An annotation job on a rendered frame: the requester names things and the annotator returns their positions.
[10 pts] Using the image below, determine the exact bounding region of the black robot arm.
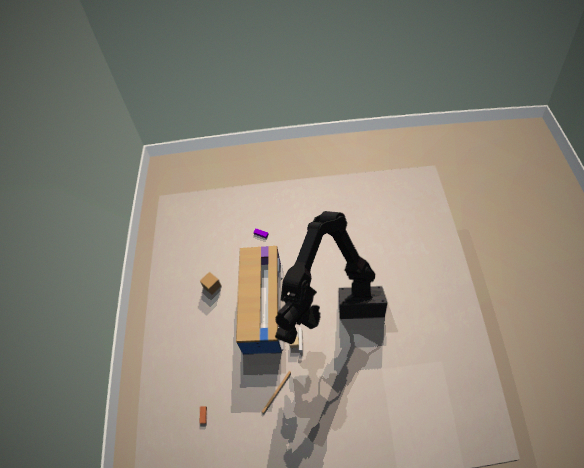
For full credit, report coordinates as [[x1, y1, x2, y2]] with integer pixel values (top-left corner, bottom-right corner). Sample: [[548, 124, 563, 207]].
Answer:
[[275, 211, 375, 331]]

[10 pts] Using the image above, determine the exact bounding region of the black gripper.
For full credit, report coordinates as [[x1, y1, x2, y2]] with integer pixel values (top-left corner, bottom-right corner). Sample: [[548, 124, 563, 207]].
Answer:
[[275, 293, 298, 344]]

